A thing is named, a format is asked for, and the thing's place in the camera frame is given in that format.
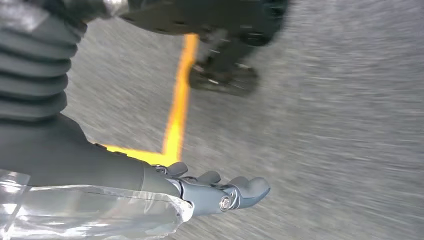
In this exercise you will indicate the black robot leg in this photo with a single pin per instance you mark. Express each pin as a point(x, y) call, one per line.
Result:
point(232, 49)

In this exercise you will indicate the yellow floor tape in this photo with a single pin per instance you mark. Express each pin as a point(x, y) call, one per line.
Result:
point(179, 109)

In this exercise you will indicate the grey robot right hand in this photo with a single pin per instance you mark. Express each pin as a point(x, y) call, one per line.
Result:
point(82, 165)

